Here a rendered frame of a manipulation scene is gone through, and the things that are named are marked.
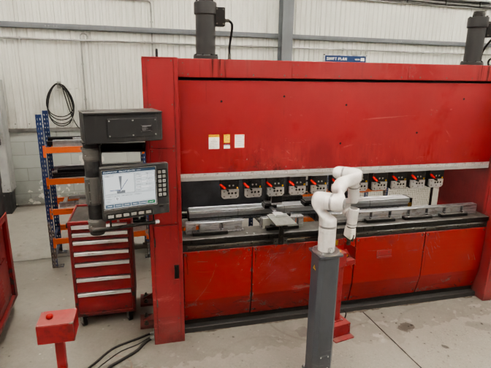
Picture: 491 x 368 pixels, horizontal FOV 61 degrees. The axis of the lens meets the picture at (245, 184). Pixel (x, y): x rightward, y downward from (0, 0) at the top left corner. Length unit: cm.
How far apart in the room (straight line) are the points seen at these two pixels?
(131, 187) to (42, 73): 476
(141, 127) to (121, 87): 454
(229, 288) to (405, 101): 225
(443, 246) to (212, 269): 226
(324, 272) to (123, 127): 166
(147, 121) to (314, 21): 580
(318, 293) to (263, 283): 84
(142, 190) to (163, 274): 84
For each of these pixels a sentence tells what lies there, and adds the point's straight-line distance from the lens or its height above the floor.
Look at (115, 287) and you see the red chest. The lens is 389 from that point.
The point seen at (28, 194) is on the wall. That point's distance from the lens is 774.
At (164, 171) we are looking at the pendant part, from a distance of 288.
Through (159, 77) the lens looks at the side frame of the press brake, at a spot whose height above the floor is 216.
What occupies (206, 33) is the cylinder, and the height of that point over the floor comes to 248.
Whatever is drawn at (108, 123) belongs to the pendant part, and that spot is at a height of 188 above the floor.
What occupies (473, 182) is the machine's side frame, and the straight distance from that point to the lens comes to 484.
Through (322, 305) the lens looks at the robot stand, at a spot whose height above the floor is 63.
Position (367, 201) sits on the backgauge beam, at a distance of 431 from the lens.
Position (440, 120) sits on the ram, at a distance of 422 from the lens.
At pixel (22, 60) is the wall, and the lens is 745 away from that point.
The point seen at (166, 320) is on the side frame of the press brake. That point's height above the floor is 22.
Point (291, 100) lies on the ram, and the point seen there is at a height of 199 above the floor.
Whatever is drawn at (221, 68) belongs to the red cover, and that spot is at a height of 223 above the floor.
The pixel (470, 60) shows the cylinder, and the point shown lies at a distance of 447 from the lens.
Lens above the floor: 220
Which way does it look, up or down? 15 degrees down
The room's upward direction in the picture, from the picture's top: 1 degrees clockwise
